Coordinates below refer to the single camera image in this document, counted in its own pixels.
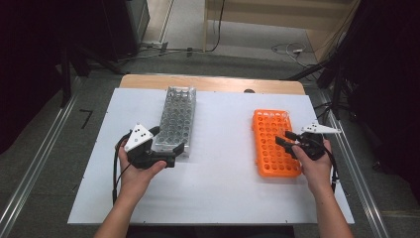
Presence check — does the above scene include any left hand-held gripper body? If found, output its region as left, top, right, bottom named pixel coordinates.
left=124, top=123, right=176, bottom=170

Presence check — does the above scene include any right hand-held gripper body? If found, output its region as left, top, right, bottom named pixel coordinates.
left=292, top=121, right=342, bottom=162

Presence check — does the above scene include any clear test tube rack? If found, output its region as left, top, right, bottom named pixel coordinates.
left=151, top=86, right=198, bottom=159

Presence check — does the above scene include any orange plastic test tube rack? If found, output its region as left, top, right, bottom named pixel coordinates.
left=252, top=108, right=302, bottom=179

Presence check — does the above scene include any person's right hand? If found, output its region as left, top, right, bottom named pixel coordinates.
left=291, top=140, right=333, bottom=196

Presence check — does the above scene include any person's left hand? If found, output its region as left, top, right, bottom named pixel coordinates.
left=118, top=140, right=168, bottom=202

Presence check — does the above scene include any white board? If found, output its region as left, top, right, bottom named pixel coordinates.
left=67, top=87, right=356, bottom=226

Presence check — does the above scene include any black metal stand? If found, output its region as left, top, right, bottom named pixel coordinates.
left=286, top=59, right=362, bottom=121
left=58, top=43, right=127, bottom=109

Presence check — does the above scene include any wooden table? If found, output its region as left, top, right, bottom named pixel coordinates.
left=119, top=73, right=306, bottom=96

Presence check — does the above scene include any dark curtain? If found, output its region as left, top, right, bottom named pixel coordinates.
left=343, top=0, right=420, bottom=201

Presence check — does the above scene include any dark cabinet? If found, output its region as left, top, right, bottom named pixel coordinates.
left=98, top=0, right=152, bottom=62

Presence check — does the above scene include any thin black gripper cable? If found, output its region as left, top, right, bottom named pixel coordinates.
left=116, top=162, right=134, bottom=187

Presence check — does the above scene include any thick black gripper cable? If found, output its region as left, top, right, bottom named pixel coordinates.
left=112, top=132, right=133, bottom=206

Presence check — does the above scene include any metal floor rail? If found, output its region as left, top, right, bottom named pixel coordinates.
left=316, top=88, right=392, bottom=238
left=0, top=76, right=84, bottom=234

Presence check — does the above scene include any white floor cable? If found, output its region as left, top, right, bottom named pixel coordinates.
left=270, top=42, right=319, bottom=67

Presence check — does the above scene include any light wooden furniture frame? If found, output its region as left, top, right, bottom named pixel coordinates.
left=202, top=0, right=361, bottom=61

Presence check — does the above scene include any black hanging cable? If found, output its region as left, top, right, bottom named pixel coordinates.
left=206, top=0, right=228, bottom=54

